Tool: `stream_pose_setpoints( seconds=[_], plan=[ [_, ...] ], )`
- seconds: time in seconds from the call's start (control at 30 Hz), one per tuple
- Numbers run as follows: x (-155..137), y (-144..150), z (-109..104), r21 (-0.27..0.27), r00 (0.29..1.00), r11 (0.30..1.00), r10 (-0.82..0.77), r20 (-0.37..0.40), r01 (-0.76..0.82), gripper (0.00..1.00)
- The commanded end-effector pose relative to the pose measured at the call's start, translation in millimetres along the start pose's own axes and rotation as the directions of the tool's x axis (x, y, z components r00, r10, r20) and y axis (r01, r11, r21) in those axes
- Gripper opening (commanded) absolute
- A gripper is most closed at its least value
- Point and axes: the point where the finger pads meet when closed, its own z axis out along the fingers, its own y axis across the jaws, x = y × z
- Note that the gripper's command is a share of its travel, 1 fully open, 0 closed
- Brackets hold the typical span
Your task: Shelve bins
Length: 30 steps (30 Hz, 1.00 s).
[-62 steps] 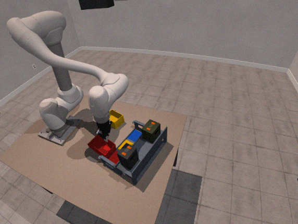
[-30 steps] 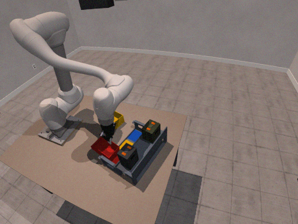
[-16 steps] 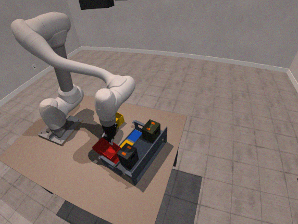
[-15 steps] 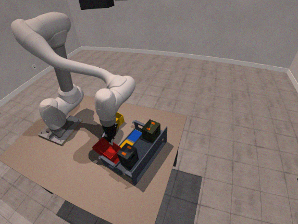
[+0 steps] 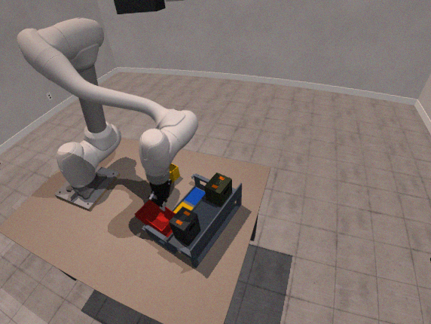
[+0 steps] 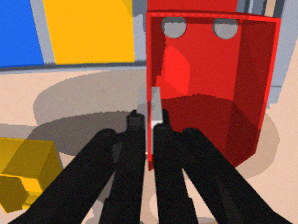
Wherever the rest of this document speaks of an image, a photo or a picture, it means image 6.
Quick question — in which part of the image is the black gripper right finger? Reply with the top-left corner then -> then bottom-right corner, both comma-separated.
151,87 -> 293,224

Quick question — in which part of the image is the yellow bin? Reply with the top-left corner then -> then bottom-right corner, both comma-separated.
0,137 -> 62,213

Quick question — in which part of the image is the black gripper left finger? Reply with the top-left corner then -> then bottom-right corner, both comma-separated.
7,87 -> 148,224

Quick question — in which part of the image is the red bin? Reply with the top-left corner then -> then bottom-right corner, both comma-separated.
146,10 -> 281,171

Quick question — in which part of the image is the dark grey metal shelf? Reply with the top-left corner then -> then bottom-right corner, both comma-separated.
0,0 -> 298,109

